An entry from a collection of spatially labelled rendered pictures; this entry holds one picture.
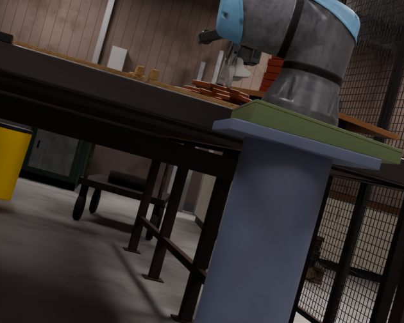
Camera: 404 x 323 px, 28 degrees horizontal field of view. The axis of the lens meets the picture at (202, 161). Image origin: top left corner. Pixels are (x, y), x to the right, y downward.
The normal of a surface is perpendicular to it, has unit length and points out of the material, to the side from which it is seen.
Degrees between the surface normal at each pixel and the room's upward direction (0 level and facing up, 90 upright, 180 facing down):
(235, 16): 112
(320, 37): 92
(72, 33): 90
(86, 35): 90
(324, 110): 72
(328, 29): 88
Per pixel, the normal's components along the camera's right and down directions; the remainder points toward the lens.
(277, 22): -0.01, 0.14
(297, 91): -0.18, -0.41
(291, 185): 0.18, 0.05
